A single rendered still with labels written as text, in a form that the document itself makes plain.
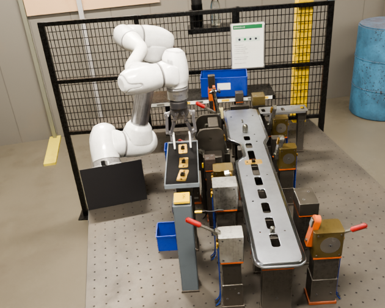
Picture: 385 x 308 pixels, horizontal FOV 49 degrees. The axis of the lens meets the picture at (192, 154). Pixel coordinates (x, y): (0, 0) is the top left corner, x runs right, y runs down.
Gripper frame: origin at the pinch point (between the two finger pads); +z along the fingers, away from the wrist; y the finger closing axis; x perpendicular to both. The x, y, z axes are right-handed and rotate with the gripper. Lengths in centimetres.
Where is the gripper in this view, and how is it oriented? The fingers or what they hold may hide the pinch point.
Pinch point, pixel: (182, 141)
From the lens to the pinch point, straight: 190.2
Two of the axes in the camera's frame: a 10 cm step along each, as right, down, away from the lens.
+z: 0.7, 8.7, 4.8
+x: -0.4, -4.8, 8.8
